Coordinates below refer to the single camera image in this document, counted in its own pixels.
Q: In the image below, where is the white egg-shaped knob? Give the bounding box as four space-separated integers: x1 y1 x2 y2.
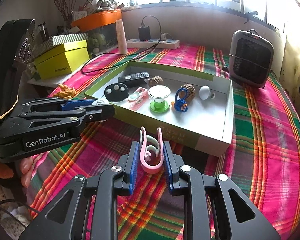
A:
199 85 215 100

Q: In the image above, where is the yellow cardboard box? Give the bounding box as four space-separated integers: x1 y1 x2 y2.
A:
34 40 89 80

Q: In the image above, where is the white power strip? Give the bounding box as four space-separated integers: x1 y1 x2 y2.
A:
127 39 180 49

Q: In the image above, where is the striped white green box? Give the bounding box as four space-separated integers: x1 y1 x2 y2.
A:
33 33 88 56

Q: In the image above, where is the pink white ear hook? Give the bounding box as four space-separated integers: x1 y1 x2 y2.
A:
139 126 164 174

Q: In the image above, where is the green white shallow box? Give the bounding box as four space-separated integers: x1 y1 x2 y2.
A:
85 61 234 157

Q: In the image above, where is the black oval three-button disc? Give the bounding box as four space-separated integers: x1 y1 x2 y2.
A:
104 83 129 102

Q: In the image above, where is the black camera module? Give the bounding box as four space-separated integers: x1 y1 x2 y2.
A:
0 19 36 119

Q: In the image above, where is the black rectangular remote device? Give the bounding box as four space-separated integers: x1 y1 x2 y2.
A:
117 72 149 88

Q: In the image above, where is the beige cream tube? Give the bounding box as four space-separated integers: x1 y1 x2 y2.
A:
115 19 128 54

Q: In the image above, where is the black charger plug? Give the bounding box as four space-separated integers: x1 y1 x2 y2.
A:
138 26 151 41

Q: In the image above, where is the plaid pink green cloth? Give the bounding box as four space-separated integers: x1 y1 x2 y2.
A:
26 74 300 239

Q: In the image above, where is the white green suction cup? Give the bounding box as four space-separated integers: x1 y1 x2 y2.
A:
148 85 171 113

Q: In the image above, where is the orange knotted rope toy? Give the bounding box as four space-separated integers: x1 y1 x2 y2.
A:
53 84 76 100

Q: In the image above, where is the black charger cable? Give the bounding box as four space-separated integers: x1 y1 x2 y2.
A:
80 15 163 75

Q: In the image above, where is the grey black space heater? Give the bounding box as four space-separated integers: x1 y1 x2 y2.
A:
228 29 274 88

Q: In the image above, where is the left hand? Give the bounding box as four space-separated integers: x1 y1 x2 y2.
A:
0 152 47 189

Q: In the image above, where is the blue cord loop keychain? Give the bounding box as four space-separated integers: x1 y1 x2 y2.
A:
171 88 188 113

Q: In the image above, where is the pink clip holder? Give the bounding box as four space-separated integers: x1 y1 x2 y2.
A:
127 87 149 111

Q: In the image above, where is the brown walnut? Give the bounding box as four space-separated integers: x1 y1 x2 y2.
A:
178 83 196 103
145 76 164 88

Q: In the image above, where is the potted succulent plant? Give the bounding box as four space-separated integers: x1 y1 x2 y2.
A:
82 0 125 15

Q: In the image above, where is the floral yellow curtain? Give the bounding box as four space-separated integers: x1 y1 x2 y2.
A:
277 0 300 120

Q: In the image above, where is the orange planter tray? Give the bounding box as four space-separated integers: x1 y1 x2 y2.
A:
71 9 122 33

